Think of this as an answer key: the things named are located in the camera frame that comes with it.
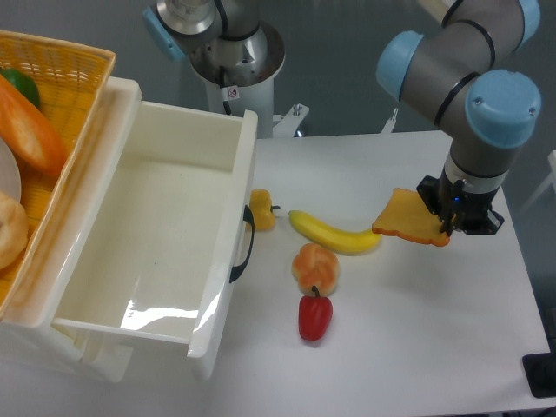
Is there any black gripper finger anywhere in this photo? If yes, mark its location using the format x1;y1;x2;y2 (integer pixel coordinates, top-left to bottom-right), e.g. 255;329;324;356
439;181;464;236

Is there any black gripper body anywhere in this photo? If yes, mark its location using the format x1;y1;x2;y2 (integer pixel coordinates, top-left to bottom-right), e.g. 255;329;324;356
416;175;505;235

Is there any toasted bread slice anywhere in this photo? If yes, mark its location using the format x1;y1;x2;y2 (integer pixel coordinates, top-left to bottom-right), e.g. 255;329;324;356
372;188;450;247

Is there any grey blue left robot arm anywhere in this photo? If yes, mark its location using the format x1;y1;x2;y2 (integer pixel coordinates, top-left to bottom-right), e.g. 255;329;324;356
142;1;285;88

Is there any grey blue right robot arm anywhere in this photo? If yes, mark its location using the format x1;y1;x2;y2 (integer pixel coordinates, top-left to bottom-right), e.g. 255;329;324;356
376;1;541;235

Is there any round bread roll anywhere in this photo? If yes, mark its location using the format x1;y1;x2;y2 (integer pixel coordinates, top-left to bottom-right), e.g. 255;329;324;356
291;243;340;296

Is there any open upper white drawer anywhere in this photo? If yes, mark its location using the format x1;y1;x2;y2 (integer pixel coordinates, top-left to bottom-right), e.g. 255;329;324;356
50;100;259;360

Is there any yellow banana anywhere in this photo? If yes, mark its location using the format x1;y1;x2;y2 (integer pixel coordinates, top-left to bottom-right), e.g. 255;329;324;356
288;210;381;255

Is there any red bell pepper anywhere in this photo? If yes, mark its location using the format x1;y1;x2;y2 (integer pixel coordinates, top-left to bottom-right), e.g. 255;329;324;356
298;286;334;341

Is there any black device at edge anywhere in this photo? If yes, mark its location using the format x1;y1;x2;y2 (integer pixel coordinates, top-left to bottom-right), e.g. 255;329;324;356
522;353;555;399

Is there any yellow bell pepper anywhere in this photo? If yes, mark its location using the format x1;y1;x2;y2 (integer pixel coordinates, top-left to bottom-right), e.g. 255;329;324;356
248;189;280;231

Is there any yellow wicker basket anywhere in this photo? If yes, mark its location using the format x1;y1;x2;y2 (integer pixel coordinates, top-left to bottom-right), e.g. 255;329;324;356
1;30;116;314

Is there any orange baguette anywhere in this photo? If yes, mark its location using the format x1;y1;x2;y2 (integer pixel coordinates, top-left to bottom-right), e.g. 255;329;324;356
1;76;67;176

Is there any pale bagel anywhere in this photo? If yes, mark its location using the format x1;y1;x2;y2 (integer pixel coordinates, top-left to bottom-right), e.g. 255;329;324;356
1;191;29;268

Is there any white plate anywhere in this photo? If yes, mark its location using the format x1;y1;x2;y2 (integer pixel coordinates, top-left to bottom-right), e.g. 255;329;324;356
0;139;22;202

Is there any green pepper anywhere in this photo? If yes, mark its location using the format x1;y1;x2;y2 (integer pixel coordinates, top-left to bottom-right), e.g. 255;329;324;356
1;68;41;109

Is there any black drawer handle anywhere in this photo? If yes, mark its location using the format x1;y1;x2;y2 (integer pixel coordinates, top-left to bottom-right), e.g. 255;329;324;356
228;204;255;284

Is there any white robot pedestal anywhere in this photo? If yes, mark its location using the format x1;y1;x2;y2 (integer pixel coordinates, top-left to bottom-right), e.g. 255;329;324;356
203;76;309;139

